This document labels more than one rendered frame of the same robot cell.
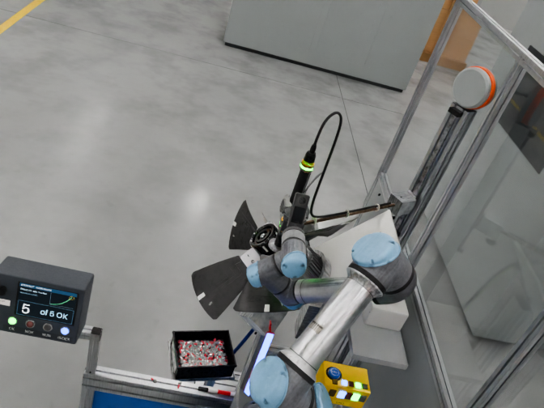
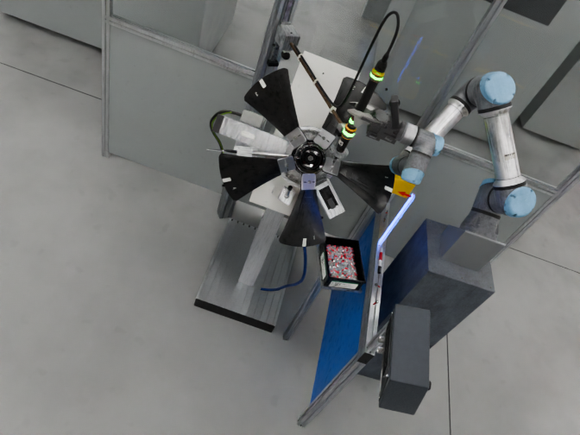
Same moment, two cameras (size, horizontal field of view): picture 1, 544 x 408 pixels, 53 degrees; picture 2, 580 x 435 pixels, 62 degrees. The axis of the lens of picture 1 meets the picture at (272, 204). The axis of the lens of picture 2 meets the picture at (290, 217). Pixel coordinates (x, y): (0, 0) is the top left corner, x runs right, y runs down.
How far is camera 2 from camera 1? 2.09 m
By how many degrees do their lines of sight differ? 64
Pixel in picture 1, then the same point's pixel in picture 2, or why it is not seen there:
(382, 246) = (507, 81)
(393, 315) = not seen: hidden behind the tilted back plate
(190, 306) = (102, 290)
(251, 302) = (379, 198)
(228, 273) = (305, 207)
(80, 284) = (421, 313)
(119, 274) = (23, 361)
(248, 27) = not seen: outside the picture
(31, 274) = (420, 354)
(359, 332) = not seen: hidden behind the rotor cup
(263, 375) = (521, 203)
